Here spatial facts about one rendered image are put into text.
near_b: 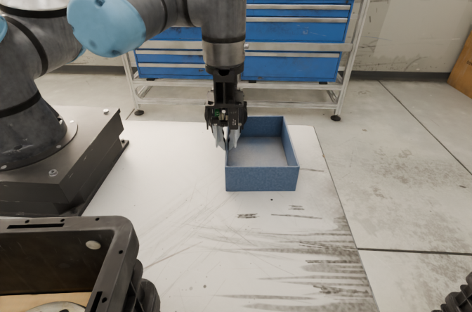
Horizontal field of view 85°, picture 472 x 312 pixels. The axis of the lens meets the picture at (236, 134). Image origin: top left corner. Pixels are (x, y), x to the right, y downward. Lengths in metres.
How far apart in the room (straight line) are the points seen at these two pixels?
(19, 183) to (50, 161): 0.06
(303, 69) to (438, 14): 1.62
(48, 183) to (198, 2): 0.39
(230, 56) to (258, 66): 1.55
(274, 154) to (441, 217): 1.25
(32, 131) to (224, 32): 0.39
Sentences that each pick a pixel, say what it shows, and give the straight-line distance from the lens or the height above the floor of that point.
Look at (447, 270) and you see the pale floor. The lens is 1.55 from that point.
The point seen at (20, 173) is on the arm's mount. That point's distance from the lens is 0.59.
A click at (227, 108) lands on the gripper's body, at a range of 0.49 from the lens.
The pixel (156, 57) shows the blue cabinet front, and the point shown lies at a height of 0.49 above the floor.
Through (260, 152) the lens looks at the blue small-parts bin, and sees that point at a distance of 0.66.
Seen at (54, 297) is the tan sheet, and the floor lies 0.83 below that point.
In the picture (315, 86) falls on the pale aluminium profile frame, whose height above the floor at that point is 0.29.
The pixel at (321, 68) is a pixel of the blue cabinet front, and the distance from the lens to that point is 2.07.
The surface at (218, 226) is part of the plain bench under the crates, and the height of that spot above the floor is 0.70.
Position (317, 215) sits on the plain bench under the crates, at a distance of 0.55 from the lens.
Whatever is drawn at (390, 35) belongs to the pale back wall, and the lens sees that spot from 3.13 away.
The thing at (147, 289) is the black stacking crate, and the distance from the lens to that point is 0.33.
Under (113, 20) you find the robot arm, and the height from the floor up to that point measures 1.06.
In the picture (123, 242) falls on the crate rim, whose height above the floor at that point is 0.93.
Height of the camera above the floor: 1.11
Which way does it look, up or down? 35 degrees down
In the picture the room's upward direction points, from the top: straight up
